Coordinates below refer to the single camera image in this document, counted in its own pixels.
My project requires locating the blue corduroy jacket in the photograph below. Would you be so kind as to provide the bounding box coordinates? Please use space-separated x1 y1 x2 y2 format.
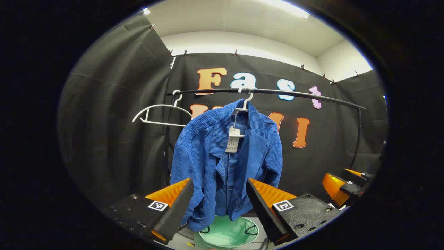
170 99 283 232

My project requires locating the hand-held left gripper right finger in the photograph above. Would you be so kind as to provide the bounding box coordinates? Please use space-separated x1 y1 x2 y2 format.
245 178 343 247

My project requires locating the black backdrop cloth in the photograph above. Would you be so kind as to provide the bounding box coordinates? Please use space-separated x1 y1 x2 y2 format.
57 14 389 209

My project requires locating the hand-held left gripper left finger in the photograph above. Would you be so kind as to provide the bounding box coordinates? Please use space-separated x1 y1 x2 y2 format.
102 178 195 245

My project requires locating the black metal clothes rack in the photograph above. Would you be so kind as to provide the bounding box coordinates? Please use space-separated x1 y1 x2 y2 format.
163 88 367 188

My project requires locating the white plastic hanger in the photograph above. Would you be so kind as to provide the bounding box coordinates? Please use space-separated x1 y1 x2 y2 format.
234 87 254 113
132 90 195 127

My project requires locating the row of small backdrop clips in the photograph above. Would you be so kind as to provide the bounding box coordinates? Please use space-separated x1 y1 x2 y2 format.
149 23 361 85

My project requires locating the green laundry hamper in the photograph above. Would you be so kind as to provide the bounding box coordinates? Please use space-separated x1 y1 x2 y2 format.
194 214 269 250

